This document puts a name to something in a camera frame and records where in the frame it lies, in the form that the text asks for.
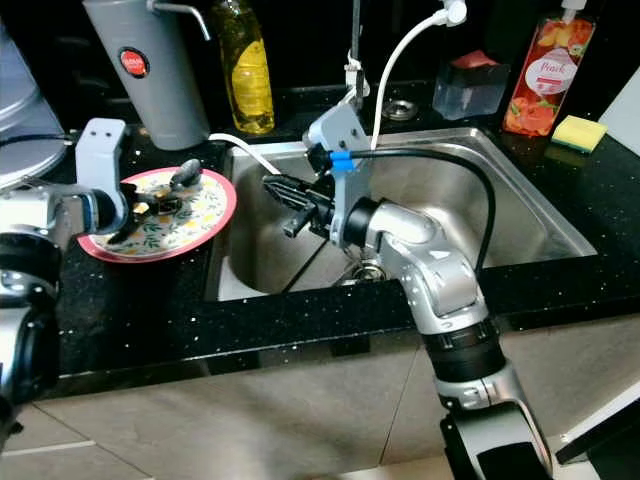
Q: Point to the clear plastic box red top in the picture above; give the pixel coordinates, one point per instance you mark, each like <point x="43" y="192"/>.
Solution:
<point x="470" y="95"/>

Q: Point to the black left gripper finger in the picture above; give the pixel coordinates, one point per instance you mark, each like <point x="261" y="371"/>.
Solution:
<point x="185" y="176"/>
<point x="128" y="230"/>

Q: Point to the chrome canister tap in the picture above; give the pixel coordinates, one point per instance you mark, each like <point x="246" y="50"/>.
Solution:
<point x="186" y="8"/>

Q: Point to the metal sink drain strainer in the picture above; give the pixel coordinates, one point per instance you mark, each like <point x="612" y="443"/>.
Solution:
<point x="368" y="270"/>

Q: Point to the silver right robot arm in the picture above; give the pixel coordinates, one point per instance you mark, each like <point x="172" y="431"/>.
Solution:
<point x="445" y="275"/>

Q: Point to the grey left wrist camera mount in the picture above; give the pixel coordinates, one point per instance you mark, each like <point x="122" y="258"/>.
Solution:
<point x="102" y="155"/>

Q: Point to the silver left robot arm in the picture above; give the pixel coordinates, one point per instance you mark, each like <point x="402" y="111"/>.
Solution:
<point x="25" y="290"/>

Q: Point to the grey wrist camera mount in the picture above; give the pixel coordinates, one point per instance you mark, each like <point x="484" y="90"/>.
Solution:
<point x="102" y="155"/>
<point x="340" y="130"/>

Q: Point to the red peach dish soap bottle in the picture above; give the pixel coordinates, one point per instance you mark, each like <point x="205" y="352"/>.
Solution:
<point x="545" y="88"/>

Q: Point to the chrome sink faucet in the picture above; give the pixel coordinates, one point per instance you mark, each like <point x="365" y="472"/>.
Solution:
<point x="355" y="70"/>

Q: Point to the yellow kitchen sponge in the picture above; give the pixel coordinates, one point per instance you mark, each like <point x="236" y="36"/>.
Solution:
<point x="577" y="132"/>

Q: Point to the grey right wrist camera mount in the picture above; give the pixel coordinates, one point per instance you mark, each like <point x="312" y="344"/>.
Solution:
<point x="340" y="130"/>

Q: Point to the grey water filter canister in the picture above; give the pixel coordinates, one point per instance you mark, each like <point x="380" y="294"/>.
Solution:
<point x="155" y="100"/>

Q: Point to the stainless steel sink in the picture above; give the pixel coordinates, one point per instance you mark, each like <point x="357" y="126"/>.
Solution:
<point x="480" y="215"/>

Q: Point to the yellow liquid plastic bottle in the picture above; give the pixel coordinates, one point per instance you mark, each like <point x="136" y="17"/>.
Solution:
<point x="248" y="88"/>

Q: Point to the red rimmed lemon print plate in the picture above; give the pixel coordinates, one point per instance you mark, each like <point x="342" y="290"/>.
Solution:
<point x="205" y="215"/>

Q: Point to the round metal countertop cap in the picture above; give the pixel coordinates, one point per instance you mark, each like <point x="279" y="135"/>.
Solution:
<point x="400" y="110"/>

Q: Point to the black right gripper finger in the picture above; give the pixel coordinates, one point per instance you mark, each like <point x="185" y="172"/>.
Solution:
<point x="292" y="199"/>
<point x="288" y="183"/>

